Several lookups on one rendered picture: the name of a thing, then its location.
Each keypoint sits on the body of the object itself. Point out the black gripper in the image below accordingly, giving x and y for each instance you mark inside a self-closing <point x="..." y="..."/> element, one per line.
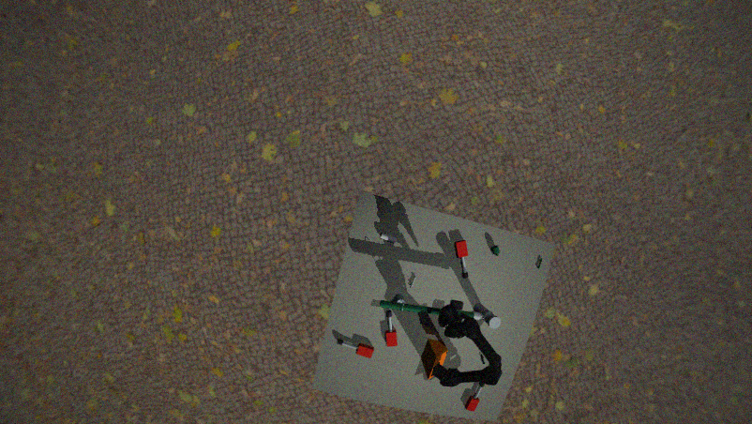
<point x="458" y="305"/>

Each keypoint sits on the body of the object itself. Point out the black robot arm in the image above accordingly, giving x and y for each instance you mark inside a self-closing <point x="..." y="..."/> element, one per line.
<point x="467" y="328"/>

